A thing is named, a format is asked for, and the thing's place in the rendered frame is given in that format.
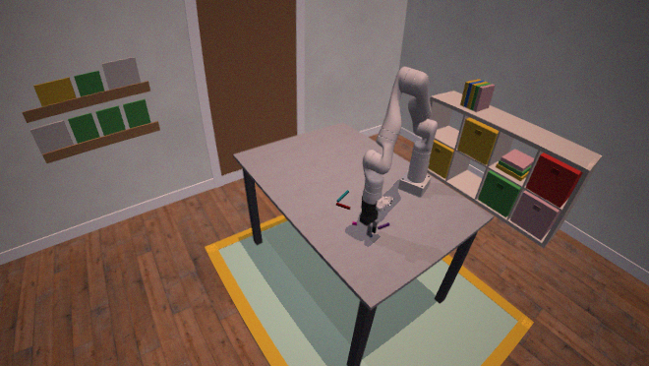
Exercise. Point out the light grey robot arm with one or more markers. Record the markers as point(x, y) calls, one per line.
point(375, 165)

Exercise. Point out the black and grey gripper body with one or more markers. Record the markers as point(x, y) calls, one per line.
point(371, 204)

